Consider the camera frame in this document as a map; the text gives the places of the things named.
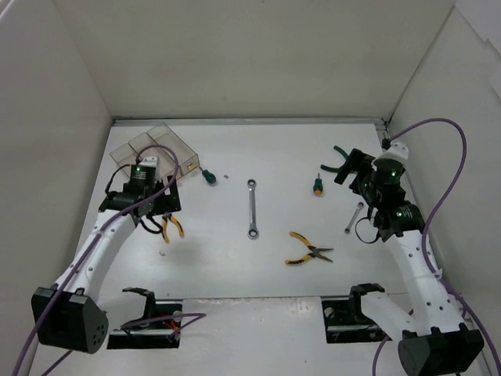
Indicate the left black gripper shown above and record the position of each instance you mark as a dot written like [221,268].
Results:
[167,197]

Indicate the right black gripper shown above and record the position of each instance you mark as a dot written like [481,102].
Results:
[353,165]

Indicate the green side cutters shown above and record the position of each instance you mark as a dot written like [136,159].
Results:
[342,156]

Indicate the small silver wrench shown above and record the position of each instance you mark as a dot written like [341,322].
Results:
[360,206]

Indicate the green orange stubby screwdriver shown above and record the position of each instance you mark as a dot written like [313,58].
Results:
[318,185]

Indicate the large silver ratchet wrench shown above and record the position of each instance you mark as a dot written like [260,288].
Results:
[252,232]

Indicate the yellow long-nose pliers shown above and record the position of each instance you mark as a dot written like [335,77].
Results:
[313,252]

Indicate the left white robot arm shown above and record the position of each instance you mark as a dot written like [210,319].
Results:
[66,314]

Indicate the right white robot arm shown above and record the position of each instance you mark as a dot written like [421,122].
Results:
[433,339]

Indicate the clear three-compartment organizer tray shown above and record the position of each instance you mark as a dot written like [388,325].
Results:
[160,134]

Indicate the aluminium rail at back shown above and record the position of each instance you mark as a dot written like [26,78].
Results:
[248,121]

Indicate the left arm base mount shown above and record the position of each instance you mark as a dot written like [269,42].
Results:
[149,329]

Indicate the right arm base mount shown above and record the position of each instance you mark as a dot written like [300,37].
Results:
[343,320]

